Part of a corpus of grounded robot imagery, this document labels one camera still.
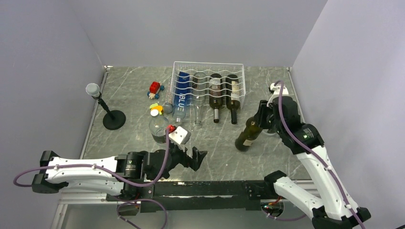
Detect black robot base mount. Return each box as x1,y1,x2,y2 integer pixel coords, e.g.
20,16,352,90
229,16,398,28
106,180,284,216

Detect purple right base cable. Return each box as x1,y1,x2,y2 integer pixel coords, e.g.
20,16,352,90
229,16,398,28
261,205,308,222

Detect red toy block car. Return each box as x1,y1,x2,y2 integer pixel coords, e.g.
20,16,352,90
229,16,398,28
147,81,165,99

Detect clear glass wine bottle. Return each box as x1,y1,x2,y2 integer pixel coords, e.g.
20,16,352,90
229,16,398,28
192,72,207,125

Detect dark green wine bottle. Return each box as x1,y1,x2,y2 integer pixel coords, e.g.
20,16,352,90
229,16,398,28
209,73,223,123
225,74,241,125

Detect clear round glass bottle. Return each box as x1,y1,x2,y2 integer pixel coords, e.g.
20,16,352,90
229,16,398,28
149,109,169,144

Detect blue square water bottle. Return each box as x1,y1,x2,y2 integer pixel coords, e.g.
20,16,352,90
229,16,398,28
173,72,190,123

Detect colourful toy block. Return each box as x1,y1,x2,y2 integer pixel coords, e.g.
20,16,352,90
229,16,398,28
149,103,163,116

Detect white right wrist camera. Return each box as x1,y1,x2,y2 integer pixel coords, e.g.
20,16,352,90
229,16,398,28
267,83,289,107

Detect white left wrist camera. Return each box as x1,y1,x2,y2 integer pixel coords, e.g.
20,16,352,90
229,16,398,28
169,125,191,145

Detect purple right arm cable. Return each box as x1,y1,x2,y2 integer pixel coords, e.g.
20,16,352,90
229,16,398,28
274,80,368,229

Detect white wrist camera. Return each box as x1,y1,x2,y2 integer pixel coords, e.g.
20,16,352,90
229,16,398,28
169,125,191,145
267,83,289,107

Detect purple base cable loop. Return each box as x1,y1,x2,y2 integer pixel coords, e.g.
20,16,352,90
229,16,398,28
116,198,168,229

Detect grey microphone on stand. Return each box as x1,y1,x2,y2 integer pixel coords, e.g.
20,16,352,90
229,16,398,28
85,83,126,130

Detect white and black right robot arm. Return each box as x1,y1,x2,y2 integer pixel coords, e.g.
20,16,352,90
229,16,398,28
254,96,371,229

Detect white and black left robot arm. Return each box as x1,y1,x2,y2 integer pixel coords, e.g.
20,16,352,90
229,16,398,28
32,143,207,200

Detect white wire wine rack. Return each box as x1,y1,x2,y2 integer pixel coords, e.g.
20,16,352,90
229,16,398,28
166,61,246,109

